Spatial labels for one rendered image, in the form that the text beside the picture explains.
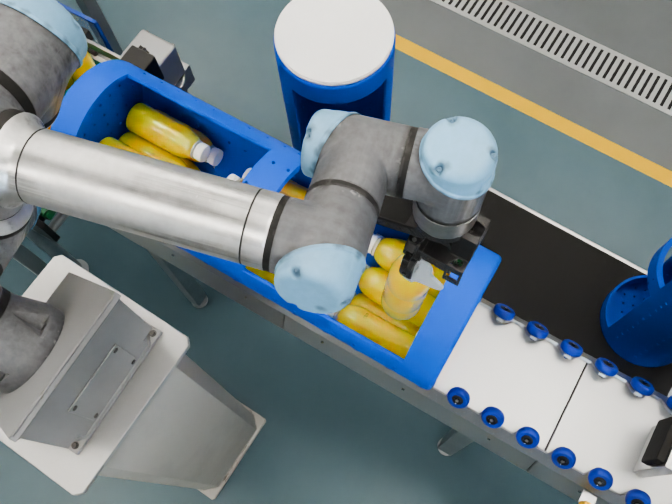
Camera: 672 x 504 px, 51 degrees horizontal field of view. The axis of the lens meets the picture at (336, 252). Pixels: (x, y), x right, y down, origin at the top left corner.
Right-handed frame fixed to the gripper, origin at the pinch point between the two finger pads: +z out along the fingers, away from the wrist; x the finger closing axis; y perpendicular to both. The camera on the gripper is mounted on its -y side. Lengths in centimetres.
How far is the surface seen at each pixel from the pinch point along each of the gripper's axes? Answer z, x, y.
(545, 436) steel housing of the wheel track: 50, -3, 34
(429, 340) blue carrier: 21.9, -4.0, 6.3
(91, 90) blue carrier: 19, 6, -72
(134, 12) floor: 142, 87, -171
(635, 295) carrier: 126, 69, 53
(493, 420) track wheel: 45, -6, 24
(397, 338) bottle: 33.4, -3.8, 0.6
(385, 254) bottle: 30.5, 8.7, -9.1
